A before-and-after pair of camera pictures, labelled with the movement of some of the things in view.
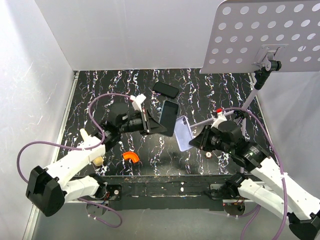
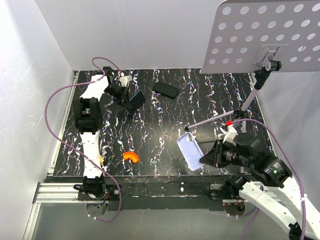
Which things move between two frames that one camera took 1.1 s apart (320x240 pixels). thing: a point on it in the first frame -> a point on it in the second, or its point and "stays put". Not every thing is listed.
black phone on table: [165, 89] stays put
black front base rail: [177, 192] stays put
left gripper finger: [152, 125] -> [124, 101]
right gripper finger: [200, 141] -> [212, 157]
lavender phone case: [183, 133] -> [191, 151]
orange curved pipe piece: [131, 155] stays put
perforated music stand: [247, 36] stays put
